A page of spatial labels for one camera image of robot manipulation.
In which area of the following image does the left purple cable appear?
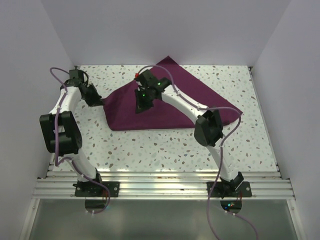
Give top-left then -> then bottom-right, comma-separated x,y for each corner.
49,66 -> 111,215

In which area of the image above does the aluminium rail frame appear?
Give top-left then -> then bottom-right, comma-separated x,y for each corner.
32,65 -> 297,201

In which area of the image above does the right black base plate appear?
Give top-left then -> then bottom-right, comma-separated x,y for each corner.
206,172 -> 253,199

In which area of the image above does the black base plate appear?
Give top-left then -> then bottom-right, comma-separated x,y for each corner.
73,176 -> 120,198
206,172 -> 253,199

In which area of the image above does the purple cable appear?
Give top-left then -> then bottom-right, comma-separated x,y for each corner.
49,66 -> 111,215
134,65 -> 258,240

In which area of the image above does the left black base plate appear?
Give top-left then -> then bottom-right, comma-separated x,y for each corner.
73,176 -> 120,198

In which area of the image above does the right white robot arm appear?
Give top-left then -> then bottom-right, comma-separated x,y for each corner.
134,67 -> 244,197

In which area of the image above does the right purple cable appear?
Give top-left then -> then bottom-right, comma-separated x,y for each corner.
134,65 -> 258,240

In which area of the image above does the purple cloth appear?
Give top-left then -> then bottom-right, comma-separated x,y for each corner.
103,56 -> 241,131

